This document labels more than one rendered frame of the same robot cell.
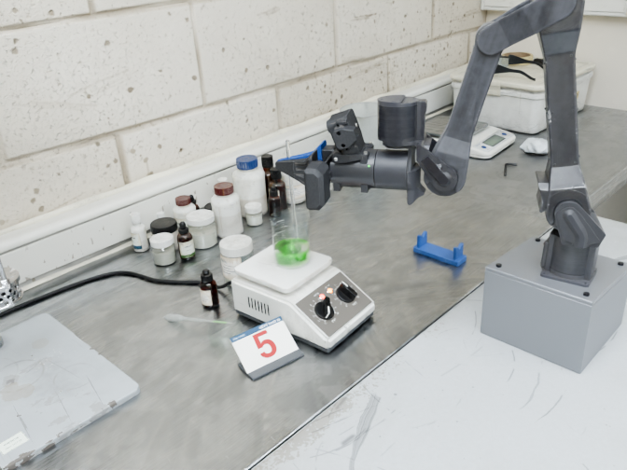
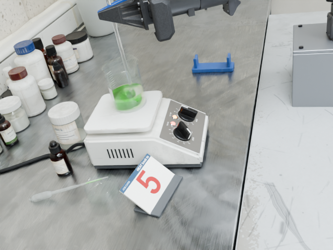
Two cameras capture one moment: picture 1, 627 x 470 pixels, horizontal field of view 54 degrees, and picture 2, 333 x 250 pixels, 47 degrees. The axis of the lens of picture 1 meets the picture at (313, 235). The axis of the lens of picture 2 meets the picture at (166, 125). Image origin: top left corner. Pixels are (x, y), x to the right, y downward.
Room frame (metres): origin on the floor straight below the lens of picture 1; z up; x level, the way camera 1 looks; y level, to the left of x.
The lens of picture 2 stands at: (0.32, 0.22, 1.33)
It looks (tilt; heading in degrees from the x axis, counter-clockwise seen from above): 34 degrees down; 337
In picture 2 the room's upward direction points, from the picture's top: 12 degrees counter-clockwise
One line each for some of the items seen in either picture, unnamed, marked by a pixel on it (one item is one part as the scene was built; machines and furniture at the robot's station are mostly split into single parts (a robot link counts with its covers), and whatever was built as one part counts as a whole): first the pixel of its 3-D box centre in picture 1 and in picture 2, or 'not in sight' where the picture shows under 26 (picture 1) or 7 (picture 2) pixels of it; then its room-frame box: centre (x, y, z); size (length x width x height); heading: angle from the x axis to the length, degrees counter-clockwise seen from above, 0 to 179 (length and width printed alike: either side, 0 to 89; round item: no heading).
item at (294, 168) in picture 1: (294, 170); (121, 14); (0.86, 0.02, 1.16); 0.07 x 0.04 x 0.06; 71
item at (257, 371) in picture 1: (267, 347); (152, 183); (0.75, 0.08, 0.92); 0.09 x 0.06 x 0.04; 124
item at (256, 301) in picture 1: (297, 292); (143, 130); (0.87, 0.03, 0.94); 0.22 x 0.13 x 0.08; 50
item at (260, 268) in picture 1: (283, 265); (124, 111); (0.88, 0.05, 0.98); 0.12 x 0.12 x 0.01; 50
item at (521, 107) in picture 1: (521, 91); not in sight; (1.91, -0.67, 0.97); 0.37 x 0.31 x 0.14; 133
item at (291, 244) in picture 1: (292, 239); (126, 85); (0.89, 0.03, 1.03); 0.07 x 0.06 x 0.08; 132
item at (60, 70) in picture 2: (274, 200); (59, 73); (1.26, 0.08, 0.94); 0.03 x 0.03 x 0.07
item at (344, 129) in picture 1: (349, 135); not in sight; (0.85, -0.06, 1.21); 0.07 x 0.06 x 0.07; 164
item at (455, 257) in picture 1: (439, 247); (212, 62); (1.03, -0.24, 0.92); 0.10 x 0.03 x 0.04; 45
